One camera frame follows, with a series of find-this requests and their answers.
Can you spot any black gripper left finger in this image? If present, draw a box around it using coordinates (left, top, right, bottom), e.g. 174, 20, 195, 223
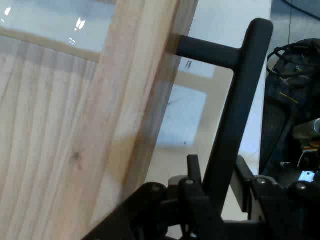
82, 154, 226, 240

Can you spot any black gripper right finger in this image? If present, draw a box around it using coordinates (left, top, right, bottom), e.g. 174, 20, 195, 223
222, 155, 320, 240

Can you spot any light wooden drawer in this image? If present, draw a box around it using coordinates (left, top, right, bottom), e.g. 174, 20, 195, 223
0, 0, 200, 240

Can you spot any black metal drawer handle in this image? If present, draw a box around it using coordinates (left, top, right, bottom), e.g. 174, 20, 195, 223
174, 17, 275, 221

